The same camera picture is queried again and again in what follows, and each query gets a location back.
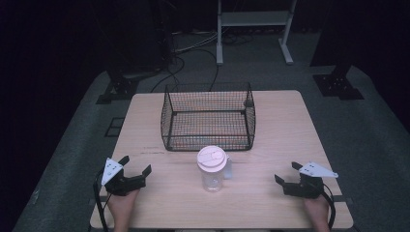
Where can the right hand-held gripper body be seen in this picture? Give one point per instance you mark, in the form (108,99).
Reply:
(306,187)

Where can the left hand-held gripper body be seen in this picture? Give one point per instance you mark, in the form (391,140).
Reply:
(124,185)

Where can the person's left hand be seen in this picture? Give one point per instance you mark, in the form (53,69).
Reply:
(124,204)

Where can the person's right hand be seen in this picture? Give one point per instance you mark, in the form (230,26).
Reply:
(316,211)

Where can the clear cup with white lid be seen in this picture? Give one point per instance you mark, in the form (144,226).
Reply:
(211,167)

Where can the black stand base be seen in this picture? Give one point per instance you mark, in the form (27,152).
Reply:
(338,86)
(117,88)

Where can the white metal stand frame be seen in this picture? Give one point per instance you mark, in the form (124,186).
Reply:
(254,18)

